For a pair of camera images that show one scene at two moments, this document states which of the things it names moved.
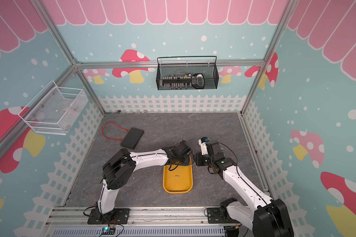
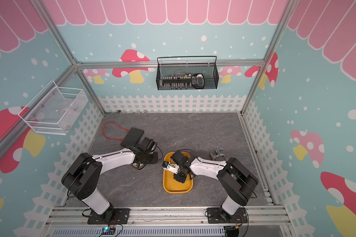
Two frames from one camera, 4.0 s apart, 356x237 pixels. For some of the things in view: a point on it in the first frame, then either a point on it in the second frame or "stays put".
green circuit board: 108,230 stays put
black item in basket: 198,81 stays put
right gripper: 198,160 to 178,178
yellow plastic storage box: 180,180 stays put
